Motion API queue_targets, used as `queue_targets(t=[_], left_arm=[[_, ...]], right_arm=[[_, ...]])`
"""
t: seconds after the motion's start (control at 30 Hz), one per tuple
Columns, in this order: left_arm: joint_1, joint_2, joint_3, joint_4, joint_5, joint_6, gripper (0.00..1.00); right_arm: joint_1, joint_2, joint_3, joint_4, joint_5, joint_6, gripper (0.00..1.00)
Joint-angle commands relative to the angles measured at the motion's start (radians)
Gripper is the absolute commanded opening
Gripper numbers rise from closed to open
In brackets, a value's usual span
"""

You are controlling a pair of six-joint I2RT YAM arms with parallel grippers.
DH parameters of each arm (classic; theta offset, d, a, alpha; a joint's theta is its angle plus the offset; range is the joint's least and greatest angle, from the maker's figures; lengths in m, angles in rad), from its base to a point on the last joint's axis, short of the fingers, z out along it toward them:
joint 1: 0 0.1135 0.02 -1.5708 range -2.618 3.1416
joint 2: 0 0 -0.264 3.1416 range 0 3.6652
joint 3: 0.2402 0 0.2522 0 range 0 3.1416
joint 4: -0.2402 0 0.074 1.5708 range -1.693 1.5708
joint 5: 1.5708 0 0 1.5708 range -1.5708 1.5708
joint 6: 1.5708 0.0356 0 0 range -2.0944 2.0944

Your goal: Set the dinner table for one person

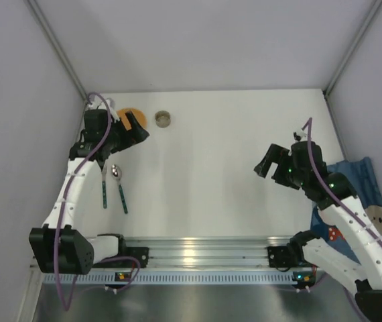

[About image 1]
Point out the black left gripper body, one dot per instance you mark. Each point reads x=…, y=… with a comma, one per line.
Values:
x=124, y=135

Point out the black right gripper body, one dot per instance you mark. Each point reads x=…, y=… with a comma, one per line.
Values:
x=281, y=168

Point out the orange woven round plate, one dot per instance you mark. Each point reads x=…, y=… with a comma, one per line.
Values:
x=138, y=114

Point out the spoon with green handle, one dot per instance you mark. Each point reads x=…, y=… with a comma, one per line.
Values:
x=117, y=175

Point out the fork with green handle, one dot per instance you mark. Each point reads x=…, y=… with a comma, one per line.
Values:
x=104, y=187

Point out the blue cartoon mouse placemat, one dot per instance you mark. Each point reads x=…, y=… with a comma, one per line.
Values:
x=361, y=175

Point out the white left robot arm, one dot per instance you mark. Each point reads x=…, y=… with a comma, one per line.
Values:
x=80, y=200

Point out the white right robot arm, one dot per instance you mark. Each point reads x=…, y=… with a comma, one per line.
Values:
x=340, y=202

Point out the small metal cup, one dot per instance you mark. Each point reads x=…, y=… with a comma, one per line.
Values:
x=162, y=118

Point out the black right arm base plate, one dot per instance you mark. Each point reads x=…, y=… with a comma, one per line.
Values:
x=283, y=257

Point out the aluminium mounting rail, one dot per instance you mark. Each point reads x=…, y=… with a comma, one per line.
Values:
x=204, y=251

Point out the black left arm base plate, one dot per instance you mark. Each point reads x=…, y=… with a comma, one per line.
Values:
x=139, y=253

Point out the perforated cable duct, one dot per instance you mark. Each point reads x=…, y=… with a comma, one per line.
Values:
x=200, y=278

